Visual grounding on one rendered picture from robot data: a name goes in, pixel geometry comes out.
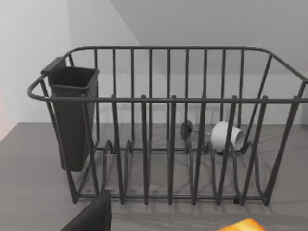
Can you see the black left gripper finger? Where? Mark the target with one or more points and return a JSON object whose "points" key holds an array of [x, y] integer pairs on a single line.
{"points": [[96, 214]]}

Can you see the white cup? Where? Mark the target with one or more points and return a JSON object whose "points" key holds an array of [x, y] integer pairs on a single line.
{"points": [[225, 138]]}

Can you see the orange bread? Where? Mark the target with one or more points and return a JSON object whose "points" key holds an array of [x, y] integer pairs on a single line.
{"points": [[243, 225]]}

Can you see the dark grey cutlery holder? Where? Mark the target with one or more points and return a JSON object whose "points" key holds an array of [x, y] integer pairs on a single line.
{"points": [[72, 115]]}

